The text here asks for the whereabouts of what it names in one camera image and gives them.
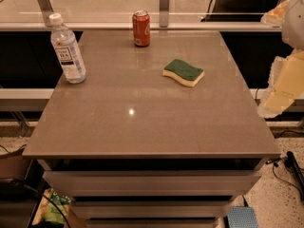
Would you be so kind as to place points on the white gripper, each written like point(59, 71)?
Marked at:
point(294, 21)

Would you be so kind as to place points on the green and yellow sponge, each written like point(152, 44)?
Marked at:
point(183, 73)

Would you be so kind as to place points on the clear plastic water bottle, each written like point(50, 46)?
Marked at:
point(67, 50)

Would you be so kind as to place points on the black power strip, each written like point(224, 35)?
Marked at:
point(297, 172)

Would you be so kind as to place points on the orange soda can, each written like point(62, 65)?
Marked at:
point(141, 28)

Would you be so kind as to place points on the grey drawer cabinet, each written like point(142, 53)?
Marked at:
point(126, 116)

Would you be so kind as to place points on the blue perforated mat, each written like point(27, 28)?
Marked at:
point(241, 217)

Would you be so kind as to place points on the bottom grey drawer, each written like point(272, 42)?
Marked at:
point(150, 223)

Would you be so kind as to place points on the grey drawer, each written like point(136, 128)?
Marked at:
point(151, 209)
point(150, 223)
point(151, 183)

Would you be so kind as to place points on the middle grey drawer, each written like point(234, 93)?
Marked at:
point(151, 209)

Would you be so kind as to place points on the top grey drawer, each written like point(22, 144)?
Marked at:
point(151, 183)

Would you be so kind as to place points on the centre metal railing post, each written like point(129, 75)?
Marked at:
point(164, 13)

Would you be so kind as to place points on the metal railing post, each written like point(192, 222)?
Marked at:
point(46, 10)
point(164, 13)

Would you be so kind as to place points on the left metal railing post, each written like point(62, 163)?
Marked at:
point(46, 10)

